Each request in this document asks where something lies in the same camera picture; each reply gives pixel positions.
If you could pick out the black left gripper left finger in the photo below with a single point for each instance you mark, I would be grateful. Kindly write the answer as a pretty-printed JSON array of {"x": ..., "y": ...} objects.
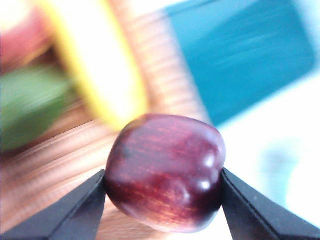
[{"x": 67, "y": 215}]

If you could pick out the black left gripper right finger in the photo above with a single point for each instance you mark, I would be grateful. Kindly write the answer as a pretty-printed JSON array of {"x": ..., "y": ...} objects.
[{"x": 257, "y": 217}]

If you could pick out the dark purple plum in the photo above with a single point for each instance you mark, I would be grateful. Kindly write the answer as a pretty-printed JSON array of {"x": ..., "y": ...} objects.
[{"x": 165, "y": 172}]

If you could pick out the green avocado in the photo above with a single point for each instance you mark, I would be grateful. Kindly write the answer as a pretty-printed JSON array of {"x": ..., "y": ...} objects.
[{"x": 30, "y": 105}]

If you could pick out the yellow banana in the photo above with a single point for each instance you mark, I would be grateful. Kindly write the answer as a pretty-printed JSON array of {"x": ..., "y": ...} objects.
[{"x": 100, "y": 62}]

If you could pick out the dark rectangular tray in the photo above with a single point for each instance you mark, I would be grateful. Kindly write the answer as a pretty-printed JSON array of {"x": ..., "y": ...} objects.
[{"x": 237, "y": 62}]

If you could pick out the brown wicker basket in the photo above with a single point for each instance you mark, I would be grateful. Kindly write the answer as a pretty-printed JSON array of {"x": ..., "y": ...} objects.
[{"x": 162, "y": 75}]

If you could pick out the red yellow apple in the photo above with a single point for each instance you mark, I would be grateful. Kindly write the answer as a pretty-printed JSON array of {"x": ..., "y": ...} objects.
[{"x": 20, "y": 42}]

